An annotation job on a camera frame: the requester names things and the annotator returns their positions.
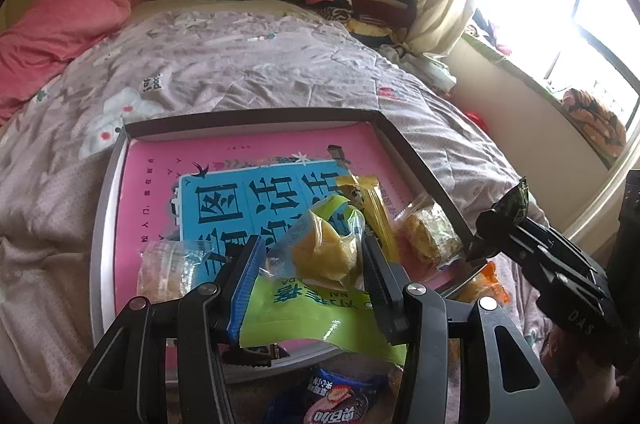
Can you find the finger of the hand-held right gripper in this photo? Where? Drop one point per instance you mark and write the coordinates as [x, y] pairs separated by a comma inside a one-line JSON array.
[[492, 250], [505, 224]]

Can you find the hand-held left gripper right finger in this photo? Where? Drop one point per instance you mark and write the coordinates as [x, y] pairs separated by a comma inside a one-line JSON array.
[[377, 284]]

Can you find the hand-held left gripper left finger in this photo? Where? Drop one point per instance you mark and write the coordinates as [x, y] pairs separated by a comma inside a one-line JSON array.
[[246, 289]]

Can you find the small dark green packet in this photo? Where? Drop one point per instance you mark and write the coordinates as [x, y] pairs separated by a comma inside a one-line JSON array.
[[515, 201]]

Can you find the orange snack packet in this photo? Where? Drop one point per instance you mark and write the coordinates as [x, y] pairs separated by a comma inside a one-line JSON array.
[[482, 286]]

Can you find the clear yellow snack packet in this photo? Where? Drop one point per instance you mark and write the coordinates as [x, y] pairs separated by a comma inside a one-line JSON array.
[[430, 234], [167, 271]]

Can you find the light green cake packet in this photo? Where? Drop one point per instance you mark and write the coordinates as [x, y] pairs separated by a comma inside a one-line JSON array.
[[310, 309]]

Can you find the long yellow snack packet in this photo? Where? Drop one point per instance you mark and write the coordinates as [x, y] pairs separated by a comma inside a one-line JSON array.
[[377, 209]]

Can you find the blue cookie packet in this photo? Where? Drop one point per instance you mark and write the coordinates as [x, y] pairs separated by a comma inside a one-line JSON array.
[[330, 396]]

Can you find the dark shallow box tray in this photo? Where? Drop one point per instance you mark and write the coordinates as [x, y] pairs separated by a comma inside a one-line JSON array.
[[107, 229]]

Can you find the person's right hand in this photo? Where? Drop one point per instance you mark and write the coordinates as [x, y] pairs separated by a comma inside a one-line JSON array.
[[590, 379]]

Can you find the red plastic bag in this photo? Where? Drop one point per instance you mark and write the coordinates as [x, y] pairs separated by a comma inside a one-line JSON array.
[[480, 121]]

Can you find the orange patterned cloth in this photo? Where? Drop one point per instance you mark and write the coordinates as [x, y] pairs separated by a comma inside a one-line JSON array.
[[595, 124]]

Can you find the pink and blue book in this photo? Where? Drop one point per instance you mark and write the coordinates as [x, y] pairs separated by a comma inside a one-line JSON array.
[[160, 164]]

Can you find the green patterned sill cover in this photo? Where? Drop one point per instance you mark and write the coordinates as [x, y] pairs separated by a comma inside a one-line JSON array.
[[505, 60]]

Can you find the white crumpled cloth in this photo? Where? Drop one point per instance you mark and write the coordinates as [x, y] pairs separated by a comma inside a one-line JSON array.
[[430, 69]]

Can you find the clothes on window sill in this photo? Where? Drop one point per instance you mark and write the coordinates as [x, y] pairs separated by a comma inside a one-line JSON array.
[[492, 31]]

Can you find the pink quilt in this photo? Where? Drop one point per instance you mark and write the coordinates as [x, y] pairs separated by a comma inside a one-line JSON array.
[[55, 24]]

